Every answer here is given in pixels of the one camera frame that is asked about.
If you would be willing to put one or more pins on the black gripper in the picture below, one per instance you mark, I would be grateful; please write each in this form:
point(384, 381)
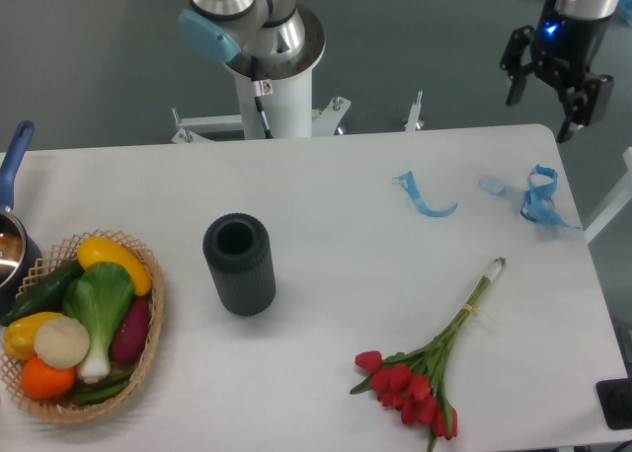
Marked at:
point(562, 48)

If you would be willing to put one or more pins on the red tulip bouquet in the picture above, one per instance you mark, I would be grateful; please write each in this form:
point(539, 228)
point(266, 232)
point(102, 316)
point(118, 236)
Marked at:
point(412, 384)

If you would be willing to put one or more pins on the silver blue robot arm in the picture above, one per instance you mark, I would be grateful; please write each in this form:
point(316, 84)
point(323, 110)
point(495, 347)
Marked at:
point(272, 46)

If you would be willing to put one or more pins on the light blue tape scrap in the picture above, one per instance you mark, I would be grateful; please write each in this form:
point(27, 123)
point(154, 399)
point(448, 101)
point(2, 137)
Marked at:
point(492, 185)

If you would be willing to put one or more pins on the crumpled blue tape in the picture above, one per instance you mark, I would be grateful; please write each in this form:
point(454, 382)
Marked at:
point(538, 205)

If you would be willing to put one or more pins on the blue tape strip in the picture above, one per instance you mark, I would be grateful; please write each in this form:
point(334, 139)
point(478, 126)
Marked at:
point(408, 183)

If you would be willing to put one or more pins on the black device at edge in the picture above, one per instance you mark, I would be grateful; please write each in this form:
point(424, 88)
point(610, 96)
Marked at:
point(615, 401)

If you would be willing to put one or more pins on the dark grey ribbed vase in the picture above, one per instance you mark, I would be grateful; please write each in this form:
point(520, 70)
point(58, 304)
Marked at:
point(237, 250)

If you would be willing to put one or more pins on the yellow squash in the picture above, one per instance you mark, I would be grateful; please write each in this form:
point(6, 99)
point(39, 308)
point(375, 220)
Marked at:
point(105, 250)

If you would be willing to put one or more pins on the green bok choy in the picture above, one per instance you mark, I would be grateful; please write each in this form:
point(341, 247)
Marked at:
point(99, 300)

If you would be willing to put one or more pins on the purple sweet potato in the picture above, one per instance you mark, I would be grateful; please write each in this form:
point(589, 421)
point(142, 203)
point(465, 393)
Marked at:
point(132, 333)

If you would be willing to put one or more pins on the green bean pods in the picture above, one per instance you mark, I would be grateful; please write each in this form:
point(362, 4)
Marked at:
point(101, 391)

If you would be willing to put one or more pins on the dark green cucumber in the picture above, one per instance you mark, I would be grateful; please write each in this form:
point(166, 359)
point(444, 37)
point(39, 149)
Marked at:
point(44, 296)

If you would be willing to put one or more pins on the woven wicker basket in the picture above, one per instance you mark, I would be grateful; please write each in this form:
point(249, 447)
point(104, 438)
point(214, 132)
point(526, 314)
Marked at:
point(61, 410)

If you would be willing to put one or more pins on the yellow bell pepper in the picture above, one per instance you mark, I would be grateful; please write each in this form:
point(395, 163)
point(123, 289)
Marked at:
point(19, 336)

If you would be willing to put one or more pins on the orange fruit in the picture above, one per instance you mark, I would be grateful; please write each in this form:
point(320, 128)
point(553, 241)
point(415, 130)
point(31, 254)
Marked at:
point(41, 382)

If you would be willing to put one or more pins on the white frame leg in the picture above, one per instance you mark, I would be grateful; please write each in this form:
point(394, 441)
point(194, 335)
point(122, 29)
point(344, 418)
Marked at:
point(617, 198)

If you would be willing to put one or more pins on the white metal base frame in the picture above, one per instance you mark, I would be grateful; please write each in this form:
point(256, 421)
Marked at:
point(325, 122)

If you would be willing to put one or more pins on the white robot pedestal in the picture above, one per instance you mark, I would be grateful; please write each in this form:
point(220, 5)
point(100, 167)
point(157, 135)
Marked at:
point(275, 95)

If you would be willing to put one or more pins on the blue handled saucepan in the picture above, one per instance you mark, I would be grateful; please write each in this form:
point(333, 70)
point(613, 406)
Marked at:
point(19, 251)

